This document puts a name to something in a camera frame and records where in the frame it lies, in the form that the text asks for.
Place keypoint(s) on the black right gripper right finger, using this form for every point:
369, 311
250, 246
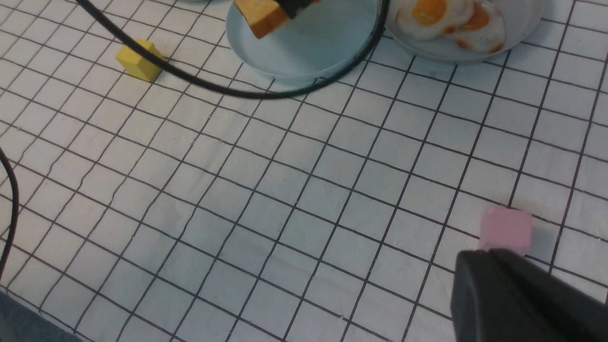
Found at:
498, 296

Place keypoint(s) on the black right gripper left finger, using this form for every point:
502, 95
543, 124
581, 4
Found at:
293, 7

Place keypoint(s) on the toast slice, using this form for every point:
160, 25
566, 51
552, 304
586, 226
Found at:
262, 16

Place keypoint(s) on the fried egg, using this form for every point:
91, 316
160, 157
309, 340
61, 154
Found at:
429, 19
484, 32

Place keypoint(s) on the light blue plate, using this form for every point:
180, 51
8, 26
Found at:
320, 41

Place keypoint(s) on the pink block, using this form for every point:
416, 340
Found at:
506, 228

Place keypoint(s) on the yellow block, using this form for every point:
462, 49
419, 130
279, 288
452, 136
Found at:
137, 66

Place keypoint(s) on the grey plate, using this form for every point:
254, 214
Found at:
520, 18

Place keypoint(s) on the checkered white tablecloth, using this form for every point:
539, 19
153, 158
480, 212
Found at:
162, 212

